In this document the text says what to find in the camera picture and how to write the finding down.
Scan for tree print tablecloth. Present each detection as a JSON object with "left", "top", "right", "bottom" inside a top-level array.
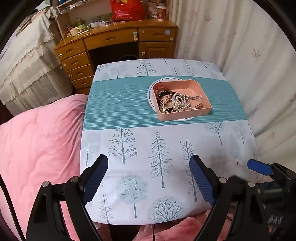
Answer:
[{"left": 80, "top": 59, "right": 261, "bottom": 225}]

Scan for white wire shelf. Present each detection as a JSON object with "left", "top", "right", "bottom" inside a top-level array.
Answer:
[{"left": 56, "top": 0, "right": 83, "bottom": 15}]

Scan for red string bracelet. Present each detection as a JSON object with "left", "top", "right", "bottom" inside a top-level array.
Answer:
[{"left": 154, "top": 85, "right": 174, "bottom": 98}]

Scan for pink jewelry tray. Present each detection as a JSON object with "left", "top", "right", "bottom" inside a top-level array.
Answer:
[{"left": 152, "top": 79, "right": 212, "bottom": 121}]

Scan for cream lace covered furniture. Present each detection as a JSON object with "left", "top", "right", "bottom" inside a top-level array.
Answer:
[{"left": 1, "top": 11, "right": 73, "bottom": 116}]

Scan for wooden desk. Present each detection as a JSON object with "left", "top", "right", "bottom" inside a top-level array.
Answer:
[{"left": 54, "top": 17, "right": 178, "bottom": 94}]

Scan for red plastic bag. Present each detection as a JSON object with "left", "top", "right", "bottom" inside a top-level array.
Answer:
[{"left": 110, "top": 0, "right": 147, "bottom": 22}]

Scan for red paper cup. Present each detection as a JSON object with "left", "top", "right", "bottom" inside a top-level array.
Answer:
[{"left": 157, "top": 6, "right": 166, "bottom": 20}]

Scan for pink quilt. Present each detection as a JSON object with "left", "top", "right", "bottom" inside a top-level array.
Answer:
[{"left": 0, "top": 93, "right": 209, "bottom": 241}]

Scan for long white pearl necklace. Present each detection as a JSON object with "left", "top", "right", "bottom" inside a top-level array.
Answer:
[{"left": 169, "top": 91, "right": 191, "bottom": 112}]

